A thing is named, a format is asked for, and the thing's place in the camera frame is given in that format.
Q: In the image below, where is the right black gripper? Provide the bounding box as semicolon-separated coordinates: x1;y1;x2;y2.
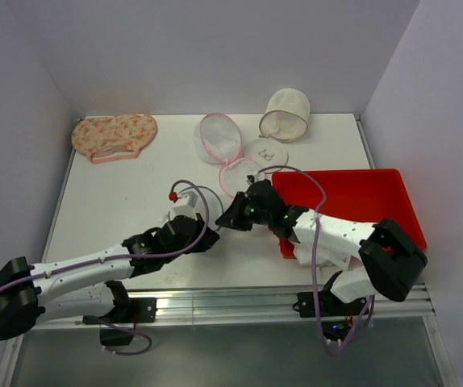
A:
216;190;272;231

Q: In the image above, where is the grey-trimmed white mesh laundry bag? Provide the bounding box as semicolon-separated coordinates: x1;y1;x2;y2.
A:
161;185;224;232

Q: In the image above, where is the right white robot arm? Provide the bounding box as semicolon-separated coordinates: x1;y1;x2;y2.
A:
216;180;428;314

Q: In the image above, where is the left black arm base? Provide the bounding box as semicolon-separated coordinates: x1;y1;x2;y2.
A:
82;298;156;356

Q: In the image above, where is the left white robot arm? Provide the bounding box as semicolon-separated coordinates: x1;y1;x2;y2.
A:
0;215;219;341

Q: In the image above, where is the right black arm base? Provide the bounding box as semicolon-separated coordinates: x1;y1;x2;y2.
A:
294;288;368;339

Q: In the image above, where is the pink-trimmed white mesh laundry bag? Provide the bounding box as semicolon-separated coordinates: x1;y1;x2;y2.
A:
193;113;266;197

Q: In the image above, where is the white bra in tray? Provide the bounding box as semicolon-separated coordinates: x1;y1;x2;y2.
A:
293;242;351;270

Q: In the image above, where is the beige mesh laundry bag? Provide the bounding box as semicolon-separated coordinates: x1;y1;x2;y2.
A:
244;88;311;168

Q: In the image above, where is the orange floral laundry bag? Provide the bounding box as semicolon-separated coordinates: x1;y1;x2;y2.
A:
71;114;158;164

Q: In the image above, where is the red plastic tray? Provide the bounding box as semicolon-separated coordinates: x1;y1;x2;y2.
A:
272;169;427;250

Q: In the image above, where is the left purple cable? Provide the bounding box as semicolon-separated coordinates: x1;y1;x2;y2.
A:
0;179;211;357

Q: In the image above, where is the purple cable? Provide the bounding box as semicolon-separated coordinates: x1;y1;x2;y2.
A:
0;179;211;357
255;165;376;356

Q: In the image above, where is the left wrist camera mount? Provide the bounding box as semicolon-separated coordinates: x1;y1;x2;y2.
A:
167;192;198;220

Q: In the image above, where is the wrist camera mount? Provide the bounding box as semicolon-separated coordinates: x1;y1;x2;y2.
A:
247;173;261;185
167;192;198;220

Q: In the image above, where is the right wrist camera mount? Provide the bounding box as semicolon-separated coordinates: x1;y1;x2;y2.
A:
247;173;261;185

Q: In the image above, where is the aluminium mounting rail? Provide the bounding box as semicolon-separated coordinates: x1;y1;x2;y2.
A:
31;285;436;331

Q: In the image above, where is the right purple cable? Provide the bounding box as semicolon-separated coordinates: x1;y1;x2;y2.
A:
255;165;376;356

